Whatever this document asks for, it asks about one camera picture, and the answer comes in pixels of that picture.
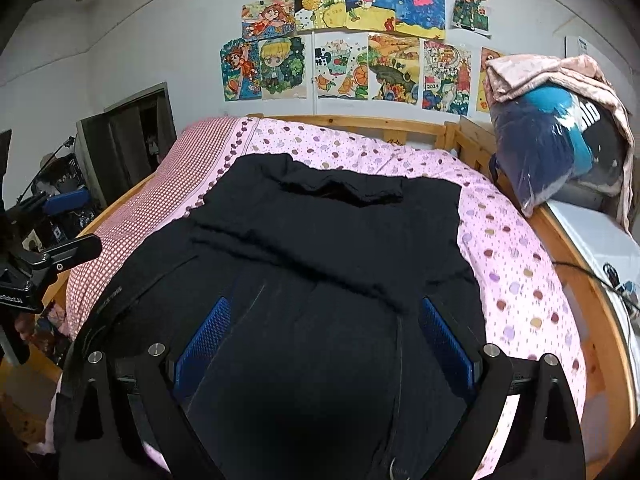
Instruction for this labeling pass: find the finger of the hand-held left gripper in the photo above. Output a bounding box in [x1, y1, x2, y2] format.
[20, 234, 103, 275]
[42, 187, 91, 216]

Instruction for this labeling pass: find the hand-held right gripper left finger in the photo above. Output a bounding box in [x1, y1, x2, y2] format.
[72, 296, 233, 480]

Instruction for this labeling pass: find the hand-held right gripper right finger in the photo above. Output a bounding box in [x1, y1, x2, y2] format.
[419, 296, 586, 480]

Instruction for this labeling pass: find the black padded jacket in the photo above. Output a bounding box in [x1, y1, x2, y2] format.
[52, 154, 488, 480]

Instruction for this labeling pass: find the clear bag of blue clothes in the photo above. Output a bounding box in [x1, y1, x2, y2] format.
[487, 85, 631, 218]

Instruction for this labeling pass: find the black plastic basket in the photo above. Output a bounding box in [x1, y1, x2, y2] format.
[37, 152, 86, 196]

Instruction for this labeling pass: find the grey closet doorway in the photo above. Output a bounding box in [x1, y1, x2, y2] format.
[75, 82, 178, 211]

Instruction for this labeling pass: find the pink apple print quilt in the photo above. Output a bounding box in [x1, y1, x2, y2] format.
[42, 116, 588, 480]

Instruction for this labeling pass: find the white side table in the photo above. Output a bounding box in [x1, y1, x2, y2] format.
[545, 199, 640, 331]

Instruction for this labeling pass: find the bundle of bagged bedding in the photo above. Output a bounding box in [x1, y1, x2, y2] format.
[485, 54, 636, 233]

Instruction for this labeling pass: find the white air conditioner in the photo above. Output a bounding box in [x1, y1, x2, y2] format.
[564, 35, 601, 58]

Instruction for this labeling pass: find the black cable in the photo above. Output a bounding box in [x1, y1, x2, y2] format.
[552, 260, 640, 306]

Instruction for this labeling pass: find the wooden bed frame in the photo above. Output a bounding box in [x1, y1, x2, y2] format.
[0, 112, 636, 480]

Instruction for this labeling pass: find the group of colourful wall drawings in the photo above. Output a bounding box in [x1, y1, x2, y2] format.
[220, 0, 506, 115]

